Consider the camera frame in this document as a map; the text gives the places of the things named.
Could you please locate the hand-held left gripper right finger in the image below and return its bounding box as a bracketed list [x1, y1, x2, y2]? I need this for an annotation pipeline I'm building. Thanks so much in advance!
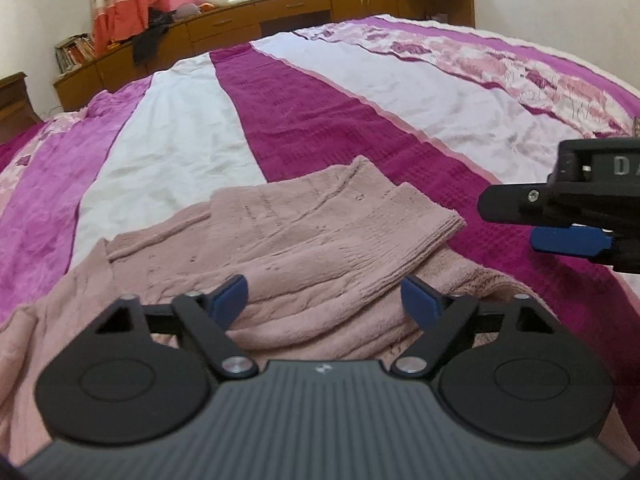
[391, 274, 556, 379]

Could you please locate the row of books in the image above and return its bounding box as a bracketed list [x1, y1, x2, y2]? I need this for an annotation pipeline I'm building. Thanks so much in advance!
[55, 34, 96, 73]

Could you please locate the pink floral curtain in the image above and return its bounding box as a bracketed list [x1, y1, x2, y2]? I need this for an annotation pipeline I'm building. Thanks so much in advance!
[85, 0, 193, 56]

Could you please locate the pink knitted sweater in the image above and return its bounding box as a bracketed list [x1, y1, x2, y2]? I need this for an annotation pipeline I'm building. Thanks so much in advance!
[0, 155, 546, 461]

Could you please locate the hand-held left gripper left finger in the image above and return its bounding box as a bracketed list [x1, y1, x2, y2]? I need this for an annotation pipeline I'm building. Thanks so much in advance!
[95, 274, 258, 379]

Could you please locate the dark wooden furniture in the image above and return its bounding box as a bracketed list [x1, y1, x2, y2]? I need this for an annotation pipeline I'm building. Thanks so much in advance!
[0, 72, 43, 146]

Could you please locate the grey plush toy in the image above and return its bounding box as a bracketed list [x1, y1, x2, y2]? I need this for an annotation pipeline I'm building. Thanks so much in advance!
[172, 2, 202, 23]

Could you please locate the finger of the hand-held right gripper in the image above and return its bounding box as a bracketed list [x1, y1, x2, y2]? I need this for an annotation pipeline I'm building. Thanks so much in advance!
[477, 182, 556, 223]
[531, 226, 613, 259]

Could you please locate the purple striped floral blanket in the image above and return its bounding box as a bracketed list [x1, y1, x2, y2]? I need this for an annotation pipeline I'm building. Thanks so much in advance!
[0, 12, 640, 461]

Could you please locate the dark clothes heap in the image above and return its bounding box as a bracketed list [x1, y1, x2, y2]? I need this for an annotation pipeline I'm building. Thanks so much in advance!
[131, 7, 176, 66]

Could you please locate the long wooden cabinet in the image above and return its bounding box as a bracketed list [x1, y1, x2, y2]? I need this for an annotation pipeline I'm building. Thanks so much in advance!
[52, 0, 476, 111]

